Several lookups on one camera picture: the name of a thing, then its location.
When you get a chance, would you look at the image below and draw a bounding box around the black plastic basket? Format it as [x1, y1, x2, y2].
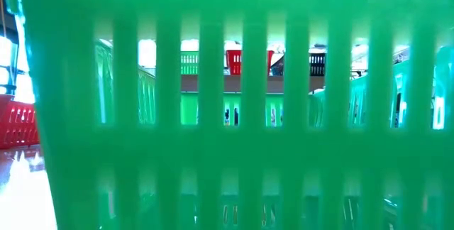
[309, 53, 326, 77]

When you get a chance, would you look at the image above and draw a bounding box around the green plastic basket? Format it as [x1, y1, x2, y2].
[0, 0, 454, 230]
[180, 51, 199, 76]

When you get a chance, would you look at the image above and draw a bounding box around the red plastic basket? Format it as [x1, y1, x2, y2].
[0, 94, 40, 150]
[226, 49, 276, 77]

